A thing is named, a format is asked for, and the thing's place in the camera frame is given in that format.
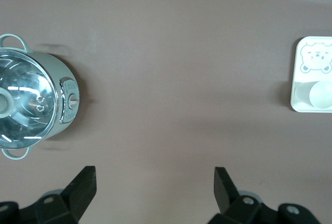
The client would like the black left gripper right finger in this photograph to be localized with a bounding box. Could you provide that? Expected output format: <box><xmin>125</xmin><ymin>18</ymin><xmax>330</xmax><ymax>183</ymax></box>
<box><xmin>209</xmin><ymin>166</ymin><xmax>321</xmax><ymax>224</ymax></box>

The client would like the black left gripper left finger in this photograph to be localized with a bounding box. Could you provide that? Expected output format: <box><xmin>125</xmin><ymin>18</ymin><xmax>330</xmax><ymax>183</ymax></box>
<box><xmin>0</xmin><ymin>166</ymin><xmax>98</xmax><ymax>224</ymax></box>

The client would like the white IKEA cup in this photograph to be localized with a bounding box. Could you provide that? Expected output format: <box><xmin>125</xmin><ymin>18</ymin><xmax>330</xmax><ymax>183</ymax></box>
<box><xmin>294</xmin><ymin>80</ymin><xmax>332</xmax><ymax>109</ymax></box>

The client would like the pale green electric pot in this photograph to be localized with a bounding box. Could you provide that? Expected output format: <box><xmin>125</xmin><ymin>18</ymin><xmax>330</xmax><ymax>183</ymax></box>
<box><xmin>0</xmin><ymin>33</ymin><xmax>80</xmax><ymax>160</ymax></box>

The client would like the cream bear print tray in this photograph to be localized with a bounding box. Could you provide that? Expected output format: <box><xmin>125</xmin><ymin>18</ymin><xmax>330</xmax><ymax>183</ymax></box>
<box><xmin>290</xmin><ymin>36</ymin><xmax>332</xmax><ymax>113</ymax></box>

